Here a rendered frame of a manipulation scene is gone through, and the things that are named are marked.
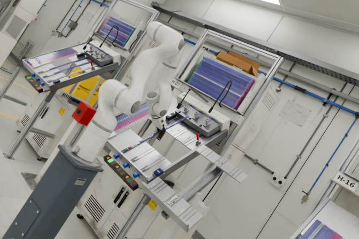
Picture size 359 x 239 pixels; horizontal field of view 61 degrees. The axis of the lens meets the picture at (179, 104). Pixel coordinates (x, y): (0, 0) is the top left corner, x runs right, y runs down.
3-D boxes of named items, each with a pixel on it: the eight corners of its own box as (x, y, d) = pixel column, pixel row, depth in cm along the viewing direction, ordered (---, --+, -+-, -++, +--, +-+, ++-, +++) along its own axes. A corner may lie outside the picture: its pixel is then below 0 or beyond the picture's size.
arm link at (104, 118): (103, 130, 148) (130, 89, 148) (78, 111, 155) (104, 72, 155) (116, 134, 159) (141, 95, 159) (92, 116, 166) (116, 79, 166)
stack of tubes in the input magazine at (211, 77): (234, 109, 220) (254, 78, 221) (186, 82, 252) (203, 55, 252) (240, 114, 230) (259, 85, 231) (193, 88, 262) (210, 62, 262)
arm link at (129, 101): (112, 105, 163) (134, 121, 156) (101, 98, 152) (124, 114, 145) (167, 30, 167) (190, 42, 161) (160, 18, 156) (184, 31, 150)
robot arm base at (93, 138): (77, 164, 142) (99, 131, 142) (57, 143, 153) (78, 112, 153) (104, 170, 158) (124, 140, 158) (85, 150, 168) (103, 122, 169)
